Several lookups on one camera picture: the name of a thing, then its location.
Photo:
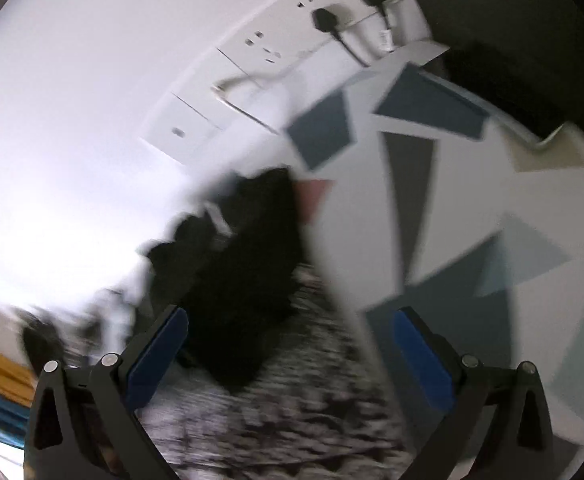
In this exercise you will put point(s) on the white wall socket panel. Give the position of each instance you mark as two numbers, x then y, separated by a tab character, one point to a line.
233	102

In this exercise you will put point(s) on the geometric patterned bed sheet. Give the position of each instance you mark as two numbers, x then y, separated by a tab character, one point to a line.
421	201

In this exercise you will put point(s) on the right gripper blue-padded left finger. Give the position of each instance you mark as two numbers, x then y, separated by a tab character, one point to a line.
83	422

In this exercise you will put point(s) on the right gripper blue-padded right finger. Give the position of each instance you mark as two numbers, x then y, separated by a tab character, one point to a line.
519	440

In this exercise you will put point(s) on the black white patterned garment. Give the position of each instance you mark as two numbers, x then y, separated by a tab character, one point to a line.
270	382

